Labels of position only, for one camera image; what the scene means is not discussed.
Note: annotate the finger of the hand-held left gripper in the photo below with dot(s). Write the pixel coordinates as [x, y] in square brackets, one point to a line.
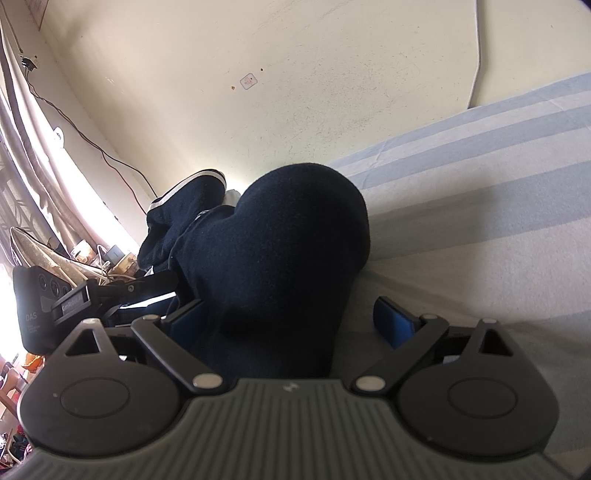
[134, 288]

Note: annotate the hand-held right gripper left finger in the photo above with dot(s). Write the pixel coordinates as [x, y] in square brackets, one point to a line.
[184, 323]

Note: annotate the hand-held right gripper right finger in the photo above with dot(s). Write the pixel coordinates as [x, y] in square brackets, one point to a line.
[396, 323]

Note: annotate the navy fleece garment white stripe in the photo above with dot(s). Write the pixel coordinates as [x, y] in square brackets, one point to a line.
[286, 240]

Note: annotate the cluttered table items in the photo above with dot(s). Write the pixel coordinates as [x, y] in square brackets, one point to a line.
[108, 258]

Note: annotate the striped bed sheet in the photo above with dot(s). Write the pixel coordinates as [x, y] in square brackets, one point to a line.
[485, 207]

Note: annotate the brown curtain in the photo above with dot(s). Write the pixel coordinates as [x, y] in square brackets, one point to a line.
[46, 152]

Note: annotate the wall sticker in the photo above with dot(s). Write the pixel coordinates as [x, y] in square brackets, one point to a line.
[248, 81]

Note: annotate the wall socket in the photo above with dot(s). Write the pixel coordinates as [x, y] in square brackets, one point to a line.
[28, 61]

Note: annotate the white wall trim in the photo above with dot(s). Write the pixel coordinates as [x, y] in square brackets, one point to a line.
[478, 55]

